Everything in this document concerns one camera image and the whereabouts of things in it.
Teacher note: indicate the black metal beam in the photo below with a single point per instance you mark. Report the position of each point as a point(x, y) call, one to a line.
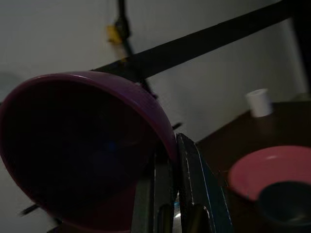
point(194, 46)

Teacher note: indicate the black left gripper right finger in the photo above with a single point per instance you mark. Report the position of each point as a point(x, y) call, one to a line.
point(196, 184)

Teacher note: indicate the white cup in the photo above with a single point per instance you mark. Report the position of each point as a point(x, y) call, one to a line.
point(260, 103)

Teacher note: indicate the thin black pole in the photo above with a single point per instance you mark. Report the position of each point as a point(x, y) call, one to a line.
point(126, 36)

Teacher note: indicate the pink bowl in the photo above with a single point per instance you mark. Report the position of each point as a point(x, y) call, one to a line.
point(267, 167)

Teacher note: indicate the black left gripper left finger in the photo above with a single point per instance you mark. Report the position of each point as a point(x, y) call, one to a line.
point(155, 201)

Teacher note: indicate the yellow clamp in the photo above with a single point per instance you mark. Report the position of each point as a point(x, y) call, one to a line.
point(113, 33)

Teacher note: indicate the small dark blue bowl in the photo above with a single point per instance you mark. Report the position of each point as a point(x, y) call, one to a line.
point(286, 204)

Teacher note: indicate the purple bowl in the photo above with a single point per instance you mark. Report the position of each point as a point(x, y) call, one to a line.
point(80, 145)

